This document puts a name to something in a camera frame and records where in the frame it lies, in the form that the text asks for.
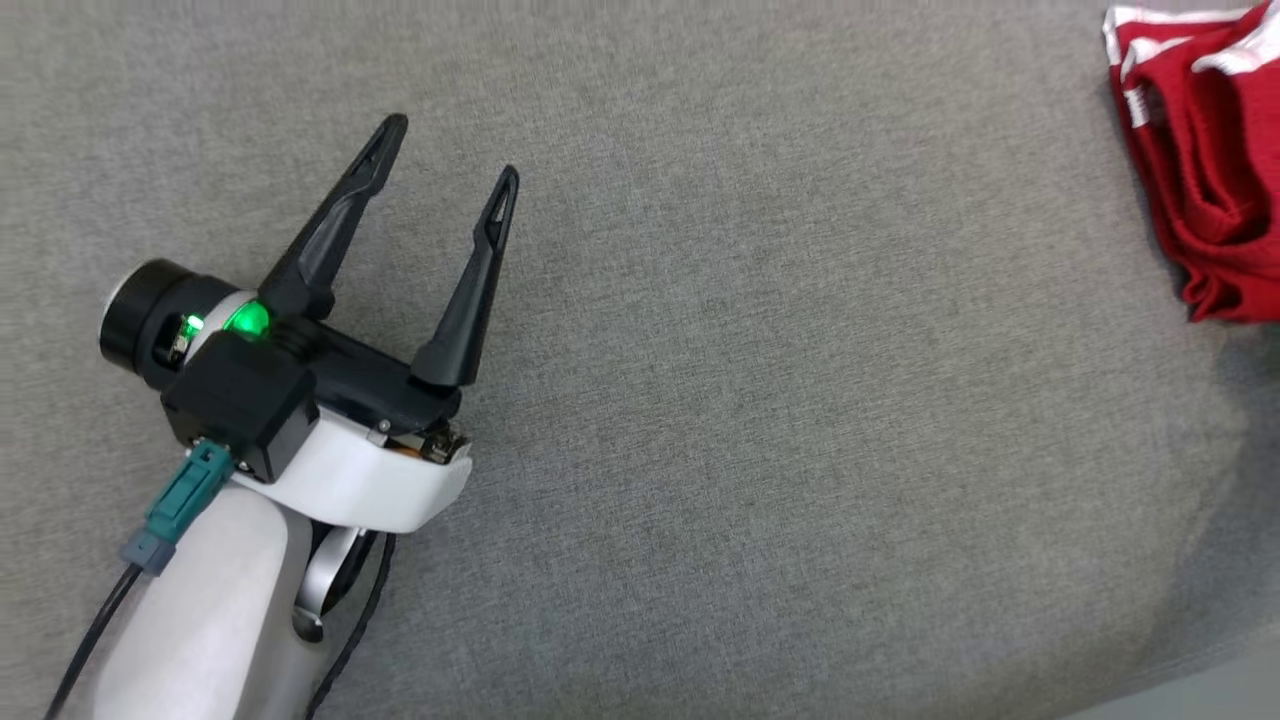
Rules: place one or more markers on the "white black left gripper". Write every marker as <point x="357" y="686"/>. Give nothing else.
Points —
<point x="380" y="475"/>

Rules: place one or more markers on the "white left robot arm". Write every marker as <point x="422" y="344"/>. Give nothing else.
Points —
<point x="200" y="620"/>

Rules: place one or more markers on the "red shorts with white trim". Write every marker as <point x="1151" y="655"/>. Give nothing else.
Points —
<point x="1220" y="150"/>

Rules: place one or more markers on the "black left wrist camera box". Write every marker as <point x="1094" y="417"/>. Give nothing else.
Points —
<point x="240" y="400"/>

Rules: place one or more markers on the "teal left camera connector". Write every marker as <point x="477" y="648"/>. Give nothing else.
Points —
<point x="180" y="505"/>

